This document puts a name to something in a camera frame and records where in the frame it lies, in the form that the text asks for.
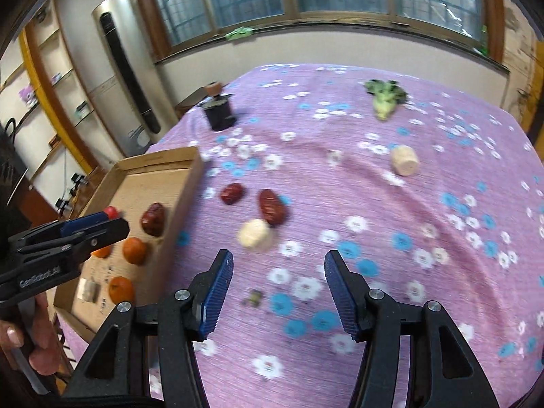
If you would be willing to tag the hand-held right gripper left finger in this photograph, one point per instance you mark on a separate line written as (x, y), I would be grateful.
(219, 293)

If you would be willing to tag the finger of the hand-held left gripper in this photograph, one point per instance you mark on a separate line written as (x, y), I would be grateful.
(106, 233)
(85, 222)

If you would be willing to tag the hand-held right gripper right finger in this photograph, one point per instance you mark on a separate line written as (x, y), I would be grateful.
(342, 297)

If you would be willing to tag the small orange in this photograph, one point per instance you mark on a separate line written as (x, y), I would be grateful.
(103, 252)
(121, 290)

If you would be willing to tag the red cherry tomato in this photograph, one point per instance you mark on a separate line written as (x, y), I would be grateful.
(112, 212)

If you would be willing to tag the large orange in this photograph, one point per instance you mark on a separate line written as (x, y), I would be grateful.
(135, 250)

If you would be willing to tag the red date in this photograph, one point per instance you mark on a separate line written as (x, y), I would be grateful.
(153, 219)
(232, 193)
(272, 207)

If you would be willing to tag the cream cylinder block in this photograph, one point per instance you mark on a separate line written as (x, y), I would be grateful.
(255, 234)
(88, 291)
(405, 160)

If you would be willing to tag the cardboard box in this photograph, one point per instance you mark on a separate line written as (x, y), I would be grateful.
(144, 187)

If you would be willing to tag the person's left hand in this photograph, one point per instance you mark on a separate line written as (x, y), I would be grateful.
(44, 348)

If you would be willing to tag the small green scrap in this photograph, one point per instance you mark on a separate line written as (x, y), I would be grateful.
(253, 298)

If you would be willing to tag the purple floral cloth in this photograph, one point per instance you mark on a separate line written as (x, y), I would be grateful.
(361, 221)

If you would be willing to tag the tall white air conditioner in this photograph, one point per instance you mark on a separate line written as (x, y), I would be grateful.
(127, 72)

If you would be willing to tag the black coffee grinder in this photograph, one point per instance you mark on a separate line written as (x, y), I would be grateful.
(219, 114)

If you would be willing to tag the green leafy vegetable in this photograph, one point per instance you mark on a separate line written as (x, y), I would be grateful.
(384, 95)

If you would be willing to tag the yellow wooden cabinet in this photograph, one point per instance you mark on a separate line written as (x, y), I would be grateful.
(522, 51)

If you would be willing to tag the wooden wall shelf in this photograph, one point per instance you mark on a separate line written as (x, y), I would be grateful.
(51, 72)

